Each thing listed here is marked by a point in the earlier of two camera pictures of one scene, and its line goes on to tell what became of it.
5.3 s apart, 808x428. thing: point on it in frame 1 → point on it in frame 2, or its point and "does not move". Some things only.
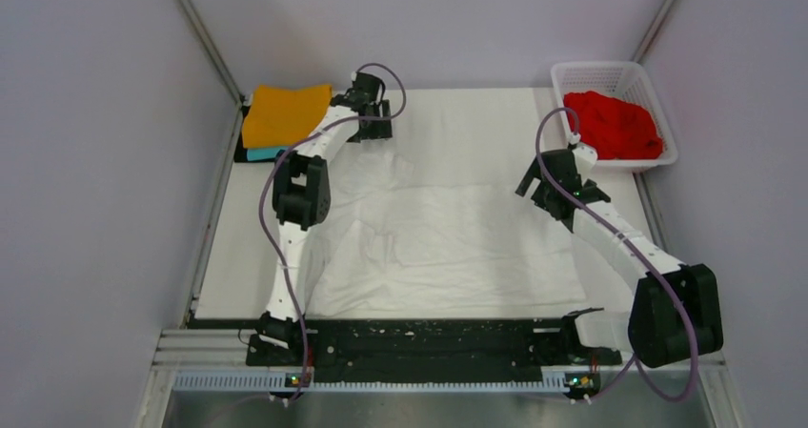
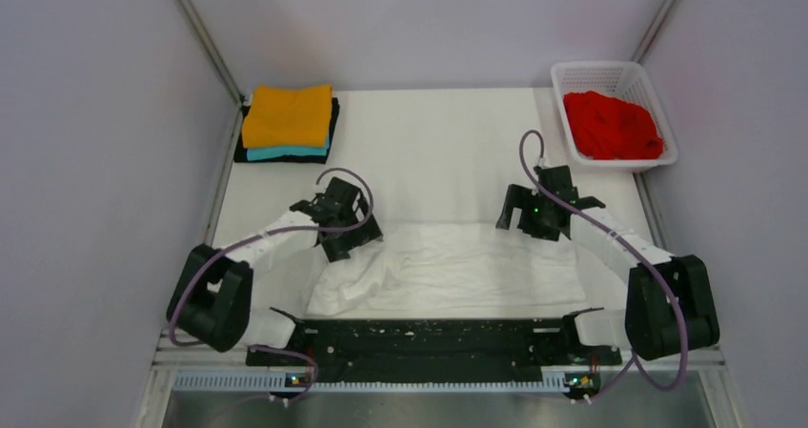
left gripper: x=380 y=130 → x=338 y=249
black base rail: x=500 y=350 does not move
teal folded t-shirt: x=261 y=153 does not move
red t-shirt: x=615 y=129 does not move
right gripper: x=538 y=195 → x=521 y=198
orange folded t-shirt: x=283 y=115 does not move
